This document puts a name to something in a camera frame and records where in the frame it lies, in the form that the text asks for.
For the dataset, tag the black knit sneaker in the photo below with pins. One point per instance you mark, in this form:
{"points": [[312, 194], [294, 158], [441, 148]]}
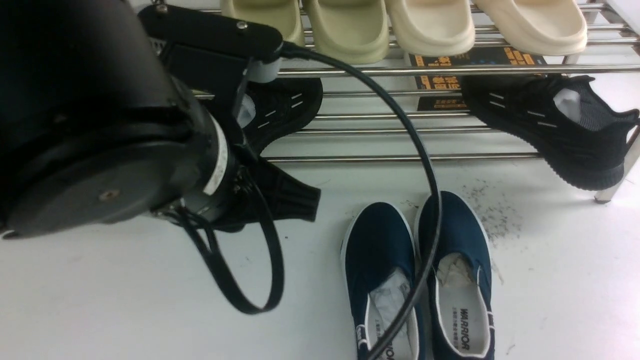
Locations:
{"points": [[271, 111], [576, 132]]}

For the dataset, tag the left black knit sneaker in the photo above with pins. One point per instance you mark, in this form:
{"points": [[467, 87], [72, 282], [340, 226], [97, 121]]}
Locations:
{"points": [[271, 111]]}

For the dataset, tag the cream slipper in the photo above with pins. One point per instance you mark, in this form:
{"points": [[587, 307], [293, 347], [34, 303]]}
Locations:
{"points": [[432, 28], [541, 27]]}

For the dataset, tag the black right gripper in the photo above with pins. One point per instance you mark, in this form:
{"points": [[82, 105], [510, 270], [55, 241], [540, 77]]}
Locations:
{"points": [[230, 203]]}

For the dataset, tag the right cream slipper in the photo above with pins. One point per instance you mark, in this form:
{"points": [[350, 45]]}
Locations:
{"points": [[541, 27]]}

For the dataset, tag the black and orange book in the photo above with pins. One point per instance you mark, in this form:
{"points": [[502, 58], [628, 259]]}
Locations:
{"points": [[447, 85]]}

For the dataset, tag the olive green slipper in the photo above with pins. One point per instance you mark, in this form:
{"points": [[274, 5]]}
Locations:
{"points": [[284, 15], [353, 31]]}

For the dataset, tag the left olive green slipper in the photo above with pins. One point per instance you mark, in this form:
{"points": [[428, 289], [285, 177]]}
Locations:
{"points": [[284, 15]]}

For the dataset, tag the stainless steel shoe rack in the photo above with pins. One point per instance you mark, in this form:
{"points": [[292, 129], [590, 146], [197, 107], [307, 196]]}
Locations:
{"points": [[408, 75]]}

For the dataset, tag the wrist camera with black bracket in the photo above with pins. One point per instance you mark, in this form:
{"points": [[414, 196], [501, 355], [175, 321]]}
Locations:
{"points": [[195, 43]]}

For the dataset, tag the right olive green slipper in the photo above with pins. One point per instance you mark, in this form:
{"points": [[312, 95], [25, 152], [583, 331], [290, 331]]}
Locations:
{"points": [[353, 31]]}

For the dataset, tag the right black knit sneaker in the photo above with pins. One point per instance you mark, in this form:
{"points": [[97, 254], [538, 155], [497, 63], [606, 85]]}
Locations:
{"points": [[576, 132]]}

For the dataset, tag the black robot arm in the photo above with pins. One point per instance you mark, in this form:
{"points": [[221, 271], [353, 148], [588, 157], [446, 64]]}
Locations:
{"points": [[108, 114]]}

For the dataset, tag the left cream slipper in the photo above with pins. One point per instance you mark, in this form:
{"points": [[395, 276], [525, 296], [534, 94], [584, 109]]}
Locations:
{"points": [[432, 28]]}

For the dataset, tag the navy slip-on shoe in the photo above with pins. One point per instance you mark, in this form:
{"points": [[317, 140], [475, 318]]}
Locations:
{"points": [[455, 309], [379, 266]]}

